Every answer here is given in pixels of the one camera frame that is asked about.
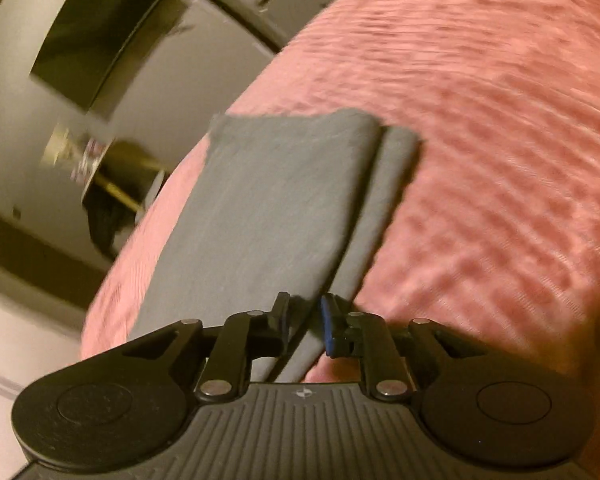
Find round wooden side table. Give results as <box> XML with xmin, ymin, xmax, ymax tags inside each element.
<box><xmin>82</xmin><ymin>140</ymin><xmax>167</xmax><ymax>212</ymax></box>

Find grey mini fridge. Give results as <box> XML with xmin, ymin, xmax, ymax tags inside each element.
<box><xmin>160</xmin><ymin>0</ymin><xmax>361</xmax><ymax>57</ymax></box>

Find grey pants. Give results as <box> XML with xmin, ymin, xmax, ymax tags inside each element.
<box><xmin>127</xmin><ymin>109</ymin><xmax>423</xmax><ymax>385</ymax></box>

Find pink ribbed blanket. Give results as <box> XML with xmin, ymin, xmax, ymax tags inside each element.
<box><xmin>79</xmin><ymin>0</ymin><xmax>600</xmax><ymax>411</ymax></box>

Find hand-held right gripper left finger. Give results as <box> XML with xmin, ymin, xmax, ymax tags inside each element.
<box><xmin>122</xmin><ymin>291</ymin><xmax>292</xmax><ymax>402</ymax></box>

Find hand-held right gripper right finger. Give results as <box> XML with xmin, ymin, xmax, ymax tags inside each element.
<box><xmin>320</xmin><ymin>293</ymin><xmax>462</xmax><ymax>403</ymax></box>

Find dark wooden door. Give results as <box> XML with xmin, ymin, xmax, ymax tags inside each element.
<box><xmin>0</xmin><ymin>205</ymin><xmax>112</xmax><ymax>313</ymax></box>

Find wrapped flower bouquet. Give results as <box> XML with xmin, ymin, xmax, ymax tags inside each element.
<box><xmin>39</xmin><ymin>124</ymin><xmax>83</xmax><ymax>173</ymax></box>

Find black wall television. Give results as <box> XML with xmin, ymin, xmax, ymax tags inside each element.
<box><xmin>30</xmin><ymin>0</ymin><xmax>188</xmax><ymax>112</ymax></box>

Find dark clothing heap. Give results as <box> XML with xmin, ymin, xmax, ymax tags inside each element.
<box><xmin>82</xmin><ymin>194</ymin><xmax>142</xmax><ymax>262</ymax></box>

